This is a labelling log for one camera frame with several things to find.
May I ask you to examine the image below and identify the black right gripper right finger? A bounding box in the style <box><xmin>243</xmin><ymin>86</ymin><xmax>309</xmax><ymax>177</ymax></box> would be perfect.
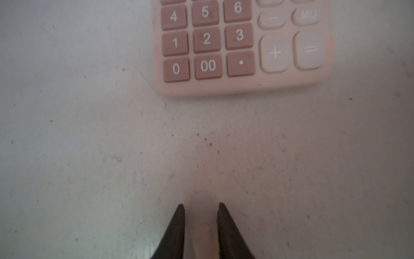
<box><xmin>217</xmin><ymin>202</ymin><xmax>254</xmax><ymax>259</ymax></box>

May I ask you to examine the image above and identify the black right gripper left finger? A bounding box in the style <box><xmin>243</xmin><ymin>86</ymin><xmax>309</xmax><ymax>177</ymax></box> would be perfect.
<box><xmin>151</xmin><ymin>204</ymin><xmax>185</xmax><ymax>259</ymax></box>

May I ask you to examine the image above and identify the translucent pen cap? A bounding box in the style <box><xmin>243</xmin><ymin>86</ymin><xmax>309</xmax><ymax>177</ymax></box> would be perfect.
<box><xmin>190</xmin><ymin>224</ymin><xmax>218</xmax><ymax>259</ymax></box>

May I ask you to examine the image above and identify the pink desk calculator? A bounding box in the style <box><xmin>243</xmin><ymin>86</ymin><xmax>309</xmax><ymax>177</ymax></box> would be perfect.
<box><xmin>152</xmin><ymin>0</ymin><xmax>333</xmax><ymax>97</ymax></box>

